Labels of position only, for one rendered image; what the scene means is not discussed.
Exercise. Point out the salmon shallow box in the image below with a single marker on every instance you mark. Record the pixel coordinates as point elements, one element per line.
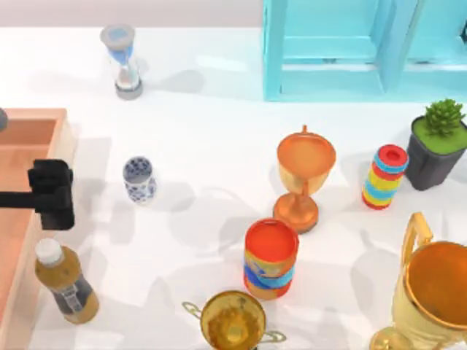
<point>22,153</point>

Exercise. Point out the blue and white cup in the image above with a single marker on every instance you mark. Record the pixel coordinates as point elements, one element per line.
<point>140,191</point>

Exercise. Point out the brown bottle with white cap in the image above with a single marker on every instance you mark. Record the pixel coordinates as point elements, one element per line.
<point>69,288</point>

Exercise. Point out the grey rounded object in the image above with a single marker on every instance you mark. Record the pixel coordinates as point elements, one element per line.
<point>2,120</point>

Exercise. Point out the blue sand hourglass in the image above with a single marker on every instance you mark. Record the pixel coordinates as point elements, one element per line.
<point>126,74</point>

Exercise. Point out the orange and blue can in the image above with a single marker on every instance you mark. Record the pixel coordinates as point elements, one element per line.
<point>268,270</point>

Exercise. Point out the copper trophy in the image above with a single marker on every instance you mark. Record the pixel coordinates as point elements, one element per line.
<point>304,175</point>

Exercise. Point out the light blue rack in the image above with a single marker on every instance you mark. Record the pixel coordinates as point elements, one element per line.
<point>273,54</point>

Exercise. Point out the stack of coloured rings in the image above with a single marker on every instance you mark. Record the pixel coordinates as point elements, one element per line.
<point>383,182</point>

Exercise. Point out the large gold trophy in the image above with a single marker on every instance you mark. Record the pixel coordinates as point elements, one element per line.
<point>416,302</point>

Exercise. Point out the green plant in black pot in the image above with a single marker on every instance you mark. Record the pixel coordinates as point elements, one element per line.
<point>430,160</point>

